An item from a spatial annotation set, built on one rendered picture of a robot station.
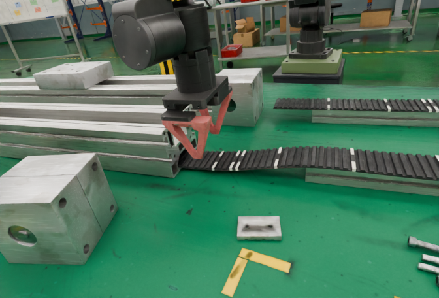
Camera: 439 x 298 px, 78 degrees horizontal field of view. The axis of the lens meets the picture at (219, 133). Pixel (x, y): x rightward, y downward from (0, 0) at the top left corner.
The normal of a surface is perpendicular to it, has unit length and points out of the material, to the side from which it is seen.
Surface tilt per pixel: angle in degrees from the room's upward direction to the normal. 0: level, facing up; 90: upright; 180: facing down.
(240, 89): 90
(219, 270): 0
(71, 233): 90
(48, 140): 90
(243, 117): 90
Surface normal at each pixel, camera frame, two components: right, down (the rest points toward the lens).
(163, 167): -0.33, 0.48
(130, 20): -0.52, 0.46
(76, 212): 0.99, -0.05
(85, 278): -0.12, -0.88
